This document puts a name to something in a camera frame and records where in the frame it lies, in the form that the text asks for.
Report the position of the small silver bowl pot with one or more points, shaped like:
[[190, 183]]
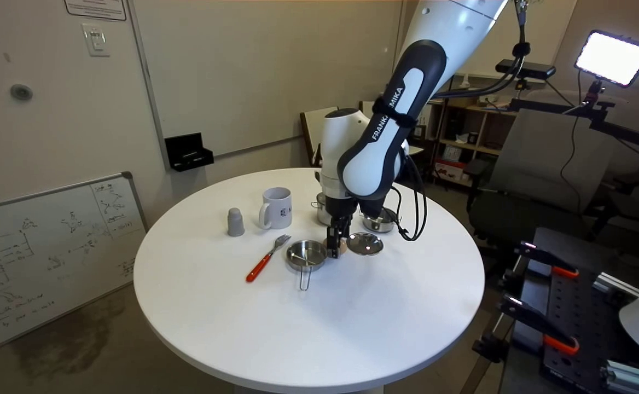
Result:
[[383, 224]]

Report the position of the bright LED light panel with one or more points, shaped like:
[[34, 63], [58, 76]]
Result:
[[610, 57]]

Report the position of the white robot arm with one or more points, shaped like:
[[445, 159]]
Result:
[[363, 153]]

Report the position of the small silver lid plate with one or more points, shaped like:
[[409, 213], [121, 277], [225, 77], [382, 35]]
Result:
[[365, 244]]

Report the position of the silver pan with handle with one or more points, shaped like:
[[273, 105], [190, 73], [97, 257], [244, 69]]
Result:
[[305, 259]]

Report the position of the white round table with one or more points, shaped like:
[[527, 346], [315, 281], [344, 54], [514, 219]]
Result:
[[365, 321]]

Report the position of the leaning whiteboard with drawings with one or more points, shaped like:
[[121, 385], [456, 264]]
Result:
[[67, 247]]

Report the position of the grey office chair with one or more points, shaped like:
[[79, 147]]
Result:
[[545, 176]]

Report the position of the grey silicone cup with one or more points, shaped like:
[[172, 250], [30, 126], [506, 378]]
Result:
[[236, 221]]

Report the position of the white mug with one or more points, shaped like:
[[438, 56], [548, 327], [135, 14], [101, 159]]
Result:
[[277, 209]]

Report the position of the silver pot with handles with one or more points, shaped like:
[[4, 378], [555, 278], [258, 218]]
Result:
[[322, 216]]

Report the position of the black camera on stand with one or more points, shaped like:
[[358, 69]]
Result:
[[527, 69]]

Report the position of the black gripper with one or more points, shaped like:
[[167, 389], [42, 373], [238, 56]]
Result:
[[343, 210]]

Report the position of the upper orange handled clamp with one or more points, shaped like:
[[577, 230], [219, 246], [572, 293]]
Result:
[[527, 253]]

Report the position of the orange handled clamp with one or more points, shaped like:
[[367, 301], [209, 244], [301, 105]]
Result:
[[527, 253], [495, 341]]

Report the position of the white wall switch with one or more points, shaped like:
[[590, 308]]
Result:
[[95, 40]]

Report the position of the lower orange handled clamp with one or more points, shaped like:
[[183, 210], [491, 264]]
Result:
[[495, 341]]

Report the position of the black wall tray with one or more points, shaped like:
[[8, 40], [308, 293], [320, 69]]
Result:
[[186, 152]]

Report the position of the wooden shelf unit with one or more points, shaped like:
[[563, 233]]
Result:
[[456, 132]]

